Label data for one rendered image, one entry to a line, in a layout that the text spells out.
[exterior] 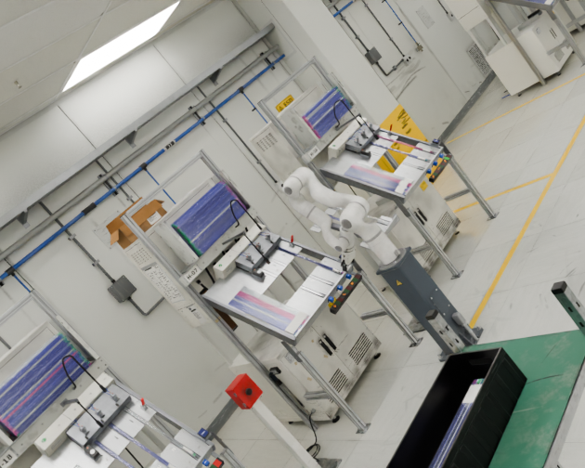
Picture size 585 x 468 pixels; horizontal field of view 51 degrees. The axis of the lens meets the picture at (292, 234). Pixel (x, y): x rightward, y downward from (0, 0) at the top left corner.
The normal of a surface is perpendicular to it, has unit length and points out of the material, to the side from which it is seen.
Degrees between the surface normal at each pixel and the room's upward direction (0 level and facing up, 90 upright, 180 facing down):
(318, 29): 90
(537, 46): 90
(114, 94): 90
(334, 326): 90
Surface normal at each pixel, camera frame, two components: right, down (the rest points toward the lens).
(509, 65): -0.55, 0.61
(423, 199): 0.55, -0.26
